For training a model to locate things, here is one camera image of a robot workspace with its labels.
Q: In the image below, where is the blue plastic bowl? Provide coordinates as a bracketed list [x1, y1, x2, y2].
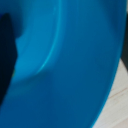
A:
[0, 0, 128, 128]

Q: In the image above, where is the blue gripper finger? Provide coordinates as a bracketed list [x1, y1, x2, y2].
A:
[0, 13, 18, 105]

